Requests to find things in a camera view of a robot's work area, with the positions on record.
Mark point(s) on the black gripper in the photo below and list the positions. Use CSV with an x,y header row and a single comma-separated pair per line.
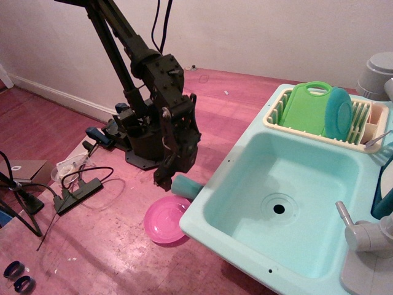
x,y
180,138

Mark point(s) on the teal plastic cup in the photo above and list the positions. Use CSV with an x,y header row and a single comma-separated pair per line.
x,y
186,187

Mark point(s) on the pink plastic plate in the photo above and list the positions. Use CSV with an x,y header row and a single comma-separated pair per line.
x,y
161,221

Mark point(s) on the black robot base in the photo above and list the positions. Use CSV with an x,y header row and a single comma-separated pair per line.
x,y
139,138

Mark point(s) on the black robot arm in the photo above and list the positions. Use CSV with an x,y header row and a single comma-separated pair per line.
x,y
144,73

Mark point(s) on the clear plastic cup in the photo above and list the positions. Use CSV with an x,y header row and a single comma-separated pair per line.
x,y
66,171

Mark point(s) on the light teal toy sink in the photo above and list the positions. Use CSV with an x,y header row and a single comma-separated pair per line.
x,y
270,210

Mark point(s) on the blue clamp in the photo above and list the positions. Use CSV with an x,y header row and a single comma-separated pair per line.
x,y
99,138

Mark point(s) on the black usb hub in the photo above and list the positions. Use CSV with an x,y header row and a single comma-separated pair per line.
x,y
70,200

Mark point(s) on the brown cardboard box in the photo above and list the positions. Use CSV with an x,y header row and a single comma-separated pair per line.
x,y
32,171

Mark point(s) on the green cutting board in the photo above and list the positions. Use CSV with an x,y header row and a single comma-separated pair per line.
x,y
305,109

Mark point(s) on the teal plate in rack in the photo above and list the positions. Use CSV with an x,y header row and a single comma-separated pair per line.
x,y
338,114

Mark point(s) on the cream dish rack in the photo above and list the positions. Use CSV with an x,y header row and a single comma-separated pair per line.
x,y
369,123

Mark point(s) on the dark teal pitcher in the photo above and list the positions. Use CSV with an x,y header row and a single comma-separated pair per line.
x,y
382,204

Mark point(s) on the grey toy faucet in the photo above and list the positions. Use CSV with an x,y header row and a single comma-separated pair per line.
x,y
363,236

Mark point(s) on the grey cylinder container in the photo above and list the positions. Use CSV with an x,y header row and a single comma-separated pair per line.
x,y
375,82

